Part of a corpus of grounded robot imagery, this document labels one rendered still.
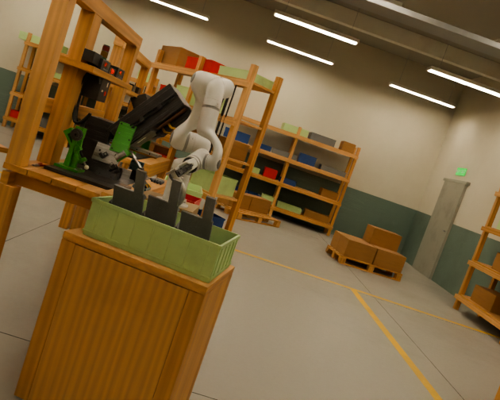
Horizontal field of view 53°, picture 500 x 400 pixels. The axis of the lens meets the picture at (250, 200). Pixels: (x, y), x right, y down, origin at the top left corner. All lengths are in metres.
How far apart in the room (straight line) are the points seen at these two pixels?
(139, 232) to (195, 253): 0.26
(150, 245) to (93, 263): 0.26
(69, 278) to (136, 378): 0.52
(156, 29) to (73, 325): 10.88
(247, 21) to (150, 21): 2.29
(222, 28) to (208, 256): 10.77
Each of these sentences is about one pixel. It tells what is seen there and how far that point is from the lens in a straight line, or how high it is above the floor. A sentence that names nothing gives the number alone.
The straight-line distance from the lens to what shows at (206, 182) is 6.12.
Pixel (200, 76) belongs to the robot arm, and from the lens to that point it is 2.67.
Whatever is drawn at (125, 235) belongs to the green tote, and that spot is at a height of 0.85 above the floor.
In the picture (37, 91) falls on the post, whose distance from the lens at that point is 3.01.
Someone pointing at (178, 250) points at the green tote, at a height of 0.88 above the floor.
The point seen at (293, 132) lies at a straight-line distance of 11.91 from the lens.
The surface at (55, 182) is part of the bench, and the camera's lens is 2.96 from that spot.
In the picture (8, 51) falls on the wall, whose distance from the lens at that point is 13.70.
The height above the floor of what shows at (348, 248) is 0.28.
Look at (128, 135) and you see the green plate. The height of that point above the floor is 1.20.
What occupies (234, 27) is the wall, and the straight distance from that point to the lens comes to 12.68.
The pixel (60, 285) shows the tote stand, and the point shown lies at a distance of 2.38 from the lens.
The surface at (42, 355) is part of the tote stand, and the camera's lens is 2.51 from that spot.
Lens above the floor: 1.39
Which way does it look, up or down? 6 degrees down
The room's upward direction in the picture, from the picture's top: 19 degrees clockwise
